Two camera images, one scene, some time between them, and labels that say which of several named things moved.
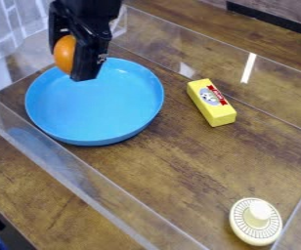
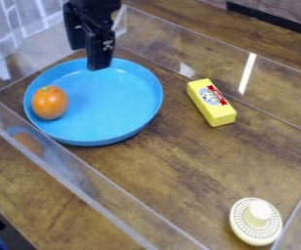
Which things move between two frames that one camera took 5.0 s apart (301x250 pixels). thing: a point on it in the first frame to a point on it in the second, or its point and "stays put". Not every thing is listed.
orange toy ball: (64, 49) to (48, 103)
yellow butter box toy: (209, 102) stays put
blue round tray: (95, 111) stays put
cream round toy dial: (255, 222) stays put
